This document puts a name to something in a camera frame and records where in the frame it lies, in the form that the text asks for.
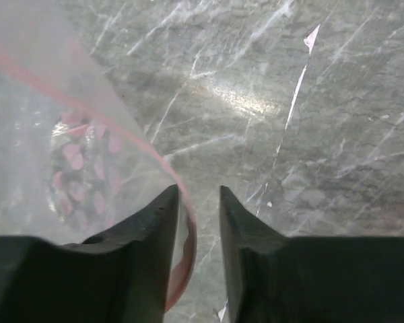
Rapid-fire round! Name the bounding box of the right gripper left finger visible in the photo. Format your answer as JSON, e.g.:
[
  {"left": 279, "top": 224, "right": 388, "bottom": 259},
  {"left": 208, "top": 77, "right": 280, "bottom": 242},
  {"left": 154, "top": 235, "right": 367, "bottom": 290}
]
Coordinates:
[{"left": 0, "top": 185, "right": 178, "bottom": 322}]

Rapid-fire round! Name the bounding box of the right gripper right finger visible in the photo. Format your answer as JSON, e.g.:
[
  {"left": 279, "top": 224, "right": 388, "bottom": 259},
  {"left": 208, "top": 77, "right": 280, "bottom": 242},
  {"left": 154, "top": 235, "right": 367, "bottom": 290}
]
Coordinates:
[{"left": 220, "top": 186, "right": 404, "bottom": 322}]

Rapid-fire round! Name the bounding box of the clear zip top bag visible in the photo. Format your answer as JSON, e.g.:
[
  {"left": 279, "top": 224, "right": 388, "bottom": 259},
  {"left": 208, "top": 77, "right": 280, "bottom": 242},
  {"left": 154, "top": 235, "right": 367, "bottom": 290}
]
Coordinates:
[{"left": 0, "top": 1, "right": 197, "bottom": 308}]

